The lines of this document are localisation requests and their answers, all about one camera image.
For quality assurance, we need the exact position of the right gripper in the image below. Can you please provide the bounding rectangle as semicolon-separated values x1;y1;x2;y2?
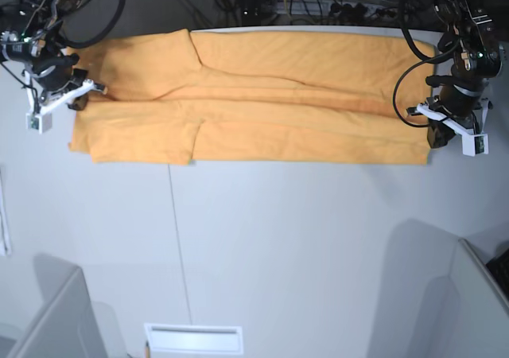
23;53;89;99

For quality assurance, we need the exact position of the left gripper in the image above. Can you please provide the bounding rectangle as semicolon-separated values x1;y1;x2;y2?
425;73;490;150

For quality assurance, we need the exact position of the yellow orange T-shirt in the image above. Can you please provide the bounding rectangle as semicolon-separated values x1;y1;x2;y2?
69;30;434;165

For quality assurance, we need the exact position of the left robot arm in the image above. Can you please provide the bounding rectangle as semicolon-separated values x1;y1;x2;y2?
416;0;503;157

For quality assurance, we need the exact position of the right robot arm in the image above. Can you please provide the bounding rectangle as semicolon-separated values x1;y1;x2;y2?
1;0;87;114

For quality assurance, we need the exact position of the white power strip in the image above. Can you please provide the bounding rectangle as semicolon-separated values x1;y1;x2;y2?
273;0;397;21

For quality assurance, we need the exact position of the grey partition panel right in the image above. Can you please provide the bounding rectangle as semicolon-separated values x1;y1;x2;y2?
445;239;508;357

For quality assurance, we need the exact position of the grey partition panel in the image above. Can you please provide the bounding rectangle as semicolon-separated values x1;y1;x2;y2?
445;239;508;357
1;266;107;357

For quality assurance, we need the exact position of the grey partition panel left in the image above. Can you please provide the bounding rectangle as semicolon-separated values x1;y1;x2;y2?
1;266;107;357

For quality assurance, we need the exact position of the white label plate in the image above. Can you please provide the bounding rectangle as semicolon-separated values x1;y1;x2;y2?
144;323;244;356

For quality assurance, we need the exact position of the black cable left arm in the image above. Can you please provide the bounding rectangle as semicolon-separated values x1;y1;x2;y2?
392;0;458;129

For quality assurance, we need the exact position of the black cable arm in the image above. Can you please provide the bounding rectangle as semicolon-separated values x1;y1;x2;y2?
59;0;128;51
392;0;458;129

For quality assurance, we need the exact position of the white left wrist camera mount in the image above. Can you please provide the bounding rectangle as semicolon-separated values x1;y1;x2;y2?
406;95;491;157

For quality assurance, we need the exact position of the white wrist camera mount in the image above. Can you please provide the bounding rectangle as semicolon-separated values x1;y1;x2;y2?
25;79;107;134
406;95;491;157

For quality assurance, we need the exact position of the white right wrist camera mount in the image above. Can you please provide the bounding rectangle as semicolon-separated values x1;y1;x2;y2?
25;79;107;134

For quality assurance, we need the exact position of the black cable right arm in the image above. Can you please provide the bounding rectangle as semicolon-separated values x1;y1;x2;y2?
59;0;128;51

